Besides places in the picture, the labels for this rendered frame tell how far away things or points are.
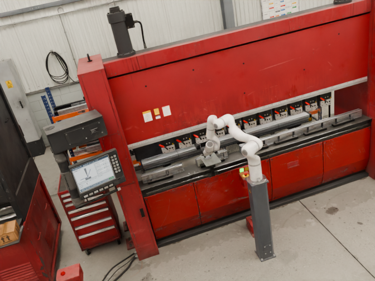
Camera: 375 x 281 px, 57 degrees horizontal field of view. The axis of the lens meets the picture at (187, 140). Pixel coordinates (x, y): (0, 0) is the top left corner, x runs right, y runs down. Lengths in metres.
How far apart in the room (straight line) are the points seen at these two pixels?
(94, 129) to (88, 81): 0.46
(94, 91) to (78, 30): 4.42
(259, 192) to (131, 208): 1.41
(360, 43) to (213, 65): 1.81
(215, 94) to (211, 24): 4.40
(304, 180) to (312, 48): 1.65
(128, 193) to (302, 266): 1.98
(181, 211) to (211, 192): 0.42
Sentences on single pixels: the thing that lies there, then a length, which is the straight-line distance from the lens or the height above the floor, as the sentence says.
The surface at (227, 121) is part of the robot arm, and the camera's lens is 3.41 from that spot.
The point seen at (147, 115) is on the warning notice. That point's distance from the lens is 3.70.
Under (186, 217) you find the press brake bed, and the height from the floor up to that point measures 0.32.
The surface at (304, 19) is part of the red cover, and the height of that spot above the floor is 2.25.
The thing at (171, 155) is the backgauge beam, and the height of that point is 0.98.
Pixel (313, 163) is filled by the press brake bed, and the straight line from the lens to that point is 4.67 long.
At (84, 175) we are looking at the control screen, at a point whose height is 1.47.
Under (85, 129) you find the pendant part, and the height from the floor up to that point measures 1.88.
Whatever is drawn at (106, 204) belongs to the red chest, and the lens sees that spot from 4.30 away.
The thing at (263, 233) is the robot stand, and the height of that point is 0.38.
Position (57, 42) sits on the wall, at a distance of 7.77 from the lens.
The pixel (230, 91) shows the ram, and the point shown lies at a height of 1.68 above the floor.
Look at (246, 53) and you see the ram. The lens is 3.86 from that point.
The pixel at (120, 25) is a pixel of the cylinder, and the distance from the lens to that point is 3.55.
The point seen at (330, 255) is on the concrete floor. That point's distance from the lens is 4.16.
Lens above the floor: 2.95
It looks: 26 degrees down
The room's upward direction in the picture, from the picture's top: 12 degrees counter-clockwise
